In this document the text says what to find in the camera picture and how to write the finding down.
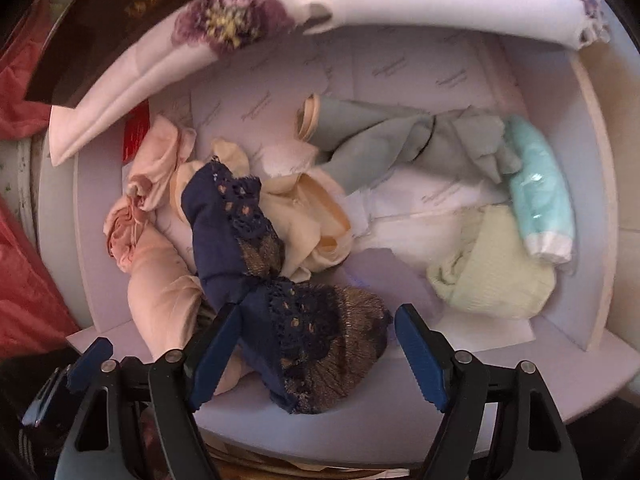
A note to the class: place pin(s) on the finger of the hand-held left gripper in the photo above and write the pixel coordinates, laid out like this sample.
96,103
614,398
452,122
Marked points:
45,397
87,365

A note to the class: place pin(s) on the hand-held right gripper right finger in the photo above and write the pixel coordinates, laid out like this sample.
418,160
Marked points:
420,360

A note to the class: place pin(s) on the white lavender drawer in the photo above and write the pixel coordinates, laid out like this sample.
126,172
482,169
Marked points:
350,430

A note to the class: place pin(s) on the red cloth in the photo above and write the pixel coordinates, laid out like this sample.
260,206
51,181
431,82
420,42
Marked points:
25,285

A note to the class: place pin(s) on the red packet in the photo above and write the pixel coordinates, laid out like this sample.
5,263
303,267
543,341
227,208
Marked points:
136,135

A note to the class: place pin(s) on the teal socks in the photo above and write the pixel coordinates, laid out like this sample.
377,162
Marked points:
537,185

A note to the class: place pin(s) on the cream beige stockings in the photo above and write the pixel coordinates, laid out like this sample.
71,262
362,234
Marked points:
300,225

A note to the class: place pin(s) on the navy lace garment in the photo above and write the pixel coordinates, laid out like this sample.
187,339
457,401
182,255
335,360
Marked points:
225,240

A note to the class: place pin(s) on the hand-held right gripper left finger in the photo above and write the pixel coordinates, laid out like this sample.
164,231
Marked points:
215,355

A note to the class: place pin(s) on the dark box with gold print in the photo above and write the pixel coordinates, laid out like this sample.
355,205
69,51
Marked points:
100,25

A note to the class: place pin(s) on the salmon pink stockings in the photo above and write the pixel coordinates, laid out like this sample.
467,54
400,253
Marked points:
160,285

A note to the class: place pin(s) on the pale pink stockings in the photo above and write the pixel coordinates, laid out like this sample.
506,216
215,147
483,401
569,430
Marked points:
155,155

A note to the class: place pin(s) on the grey green stockings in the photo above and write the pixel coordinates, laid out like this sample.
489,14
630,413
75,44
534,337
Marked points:
390,145

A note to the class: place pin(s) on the pale green ribbed sock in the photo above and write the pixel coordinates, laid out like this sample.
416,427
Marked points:
495,270

